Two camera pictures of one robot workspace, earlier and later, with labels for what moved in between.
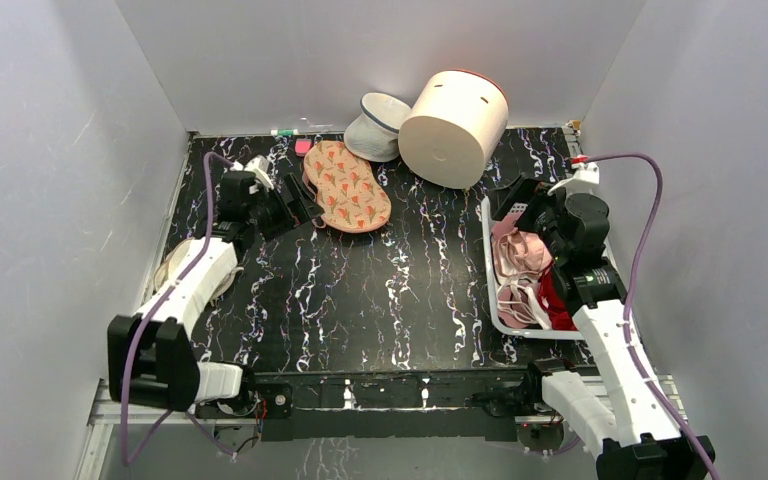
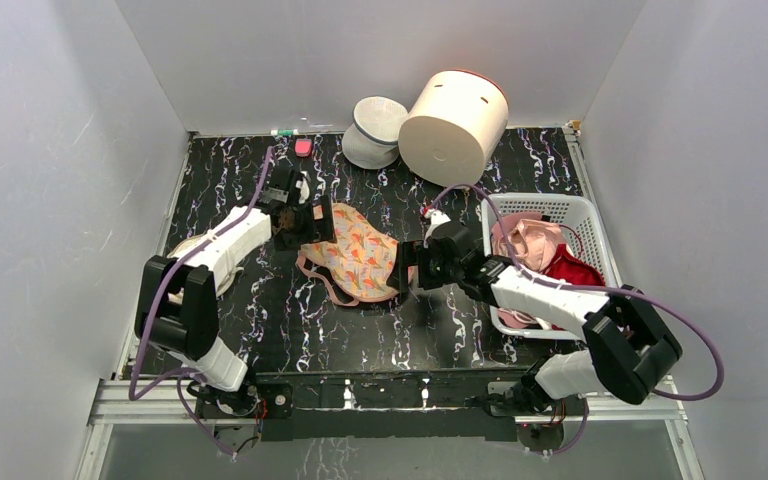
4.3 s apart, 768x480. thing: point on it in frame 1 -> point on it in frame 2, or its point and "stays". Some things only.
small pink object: (302, 145) stays
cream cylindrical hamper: (451, 126) stays
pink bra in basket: (519, 257) stays
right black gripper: (528, 217) -> (412, 270)
